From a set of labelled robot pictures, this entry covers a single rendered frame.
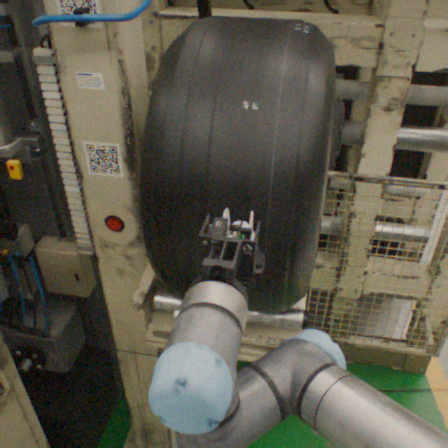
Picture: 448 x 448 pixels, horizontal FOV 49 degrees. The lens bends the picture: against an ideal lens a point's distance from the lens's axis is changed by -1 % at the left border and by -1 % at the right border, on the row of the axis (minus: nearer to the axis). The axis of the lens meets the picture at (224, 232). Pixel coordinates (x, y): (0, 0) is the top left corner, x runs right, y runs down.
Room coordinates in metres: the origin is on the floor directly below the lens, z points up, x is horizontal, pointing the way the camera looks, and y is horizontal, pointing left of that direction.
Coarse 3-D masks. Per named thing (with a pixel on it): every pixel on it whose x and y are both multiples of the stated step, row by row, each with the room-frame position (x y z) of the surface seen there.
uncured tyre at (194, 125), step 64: (192, 64) 0.77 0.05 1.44; (256, 64) 0.76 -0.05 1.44; (320, 64) 0.78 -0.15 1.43; (192, 128) 0.68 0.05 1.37; (256, 128) 0.67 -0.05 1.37; (320, 128) 0.69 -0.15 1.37; (192, 192) 0.63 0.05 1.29; (256, 192) 0.62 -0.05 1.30; (320, 192) 0.64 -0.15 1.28; (192, 256) 0.61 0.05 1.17
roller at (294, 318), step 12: (156, 300) 0.77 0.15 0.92; (168, 300) 0.76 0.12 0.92; (180, 300) 0.76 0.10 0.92; (252, 312) 0.73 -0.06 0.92; (288, 312) 0.72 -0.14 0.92; (300, 312) 0.72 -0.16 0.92; (264, 324) 0.72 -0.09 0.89; (276, 324) 0.71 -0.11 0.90; (288, 324) 0.71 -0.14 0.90; (300, 324) 0.70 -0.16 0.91
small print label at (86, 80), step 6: (78, 72) 0.86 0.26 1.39; (84, 72) 0.86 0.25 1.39; (78, 78) 0.86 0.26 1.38; (84, 78) 0.86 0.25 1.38; (90, 78) 0.85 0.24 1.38; (96, 78) 0.85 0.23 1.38; (102, 78) 0.85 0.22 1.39; (78, 84) 0.86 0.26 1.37; (84, 84) 0.86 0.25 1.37; (90, 84) 0.85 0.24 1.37; (96, 84) 0.85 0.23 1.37; (102, 84) 0.85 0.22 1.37
